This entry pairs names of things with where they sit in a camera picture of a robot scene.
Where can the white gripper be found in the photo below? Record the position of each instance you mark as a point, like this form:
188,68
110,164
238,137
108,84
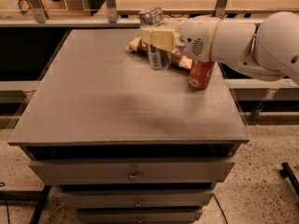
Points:
195,37

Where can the silver blue redbull can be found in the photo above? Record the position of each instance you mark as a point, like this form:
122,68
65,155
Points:
158,59

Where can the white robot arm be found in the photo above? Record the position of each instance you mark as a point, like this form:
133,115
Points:
268,51

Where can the red soda can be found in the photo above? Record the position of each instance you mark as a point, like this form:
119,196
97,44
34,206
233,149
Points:
200,74

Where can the brown seaweed snack bag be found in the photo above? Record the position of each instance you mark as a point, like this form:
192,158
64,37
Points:
177,59

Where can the grey drawer cabinet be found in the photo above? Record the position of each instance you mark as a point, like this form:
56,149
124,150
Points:
99,100

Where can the orange item behind glass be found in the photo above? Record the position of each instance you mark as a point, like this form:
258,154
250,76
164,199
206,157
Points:
25,8

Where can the bottom grey drawer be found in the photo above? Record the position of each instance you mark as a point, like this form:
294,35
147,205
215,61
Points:
139,216

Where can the grey drawer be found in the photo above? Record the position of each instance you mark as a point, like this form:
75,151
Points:
136,198
97,171
139,216

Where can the black stand leg right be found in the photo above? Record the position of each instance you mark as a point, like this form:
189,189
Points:
286,172

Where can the black stand leg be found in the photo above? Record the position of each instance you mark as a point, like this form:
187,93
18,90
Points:
41,201
286,172

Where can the top grey drawer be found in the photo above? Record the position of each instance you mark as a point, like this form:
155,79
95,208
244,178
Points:
97,171

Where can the middle grey drawer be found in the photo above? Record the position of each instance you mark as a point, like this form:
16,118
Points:
136,198

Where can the black stand leg left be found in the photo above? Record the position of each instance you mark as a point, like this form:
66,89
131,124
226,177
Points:
41,201

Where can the metal railing frame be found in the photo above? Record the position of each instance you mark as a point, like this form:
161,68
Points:
65,13

